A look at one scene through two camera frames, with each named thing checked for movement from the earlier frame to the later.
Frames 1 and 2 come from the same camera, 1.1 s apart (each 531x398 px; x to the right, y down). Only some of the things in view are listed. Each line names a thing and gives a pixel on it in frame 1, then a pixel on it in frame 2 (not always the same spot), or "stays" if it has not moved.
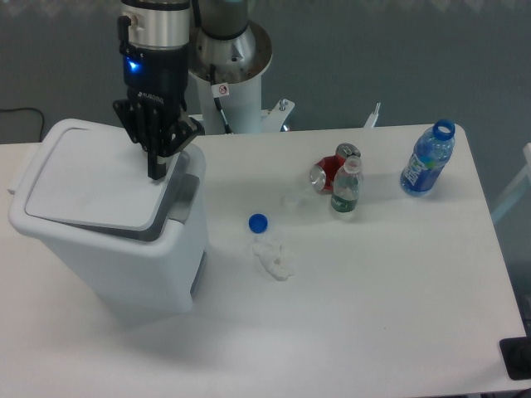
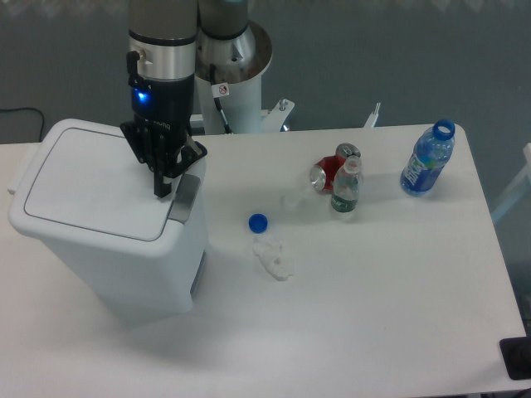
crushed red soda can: x=322 y=173 stays
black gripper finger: x=186 y=129 -> x=186 y=157
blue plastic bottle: x=431 y=151 stays
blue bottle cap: x=258 y=223 stays
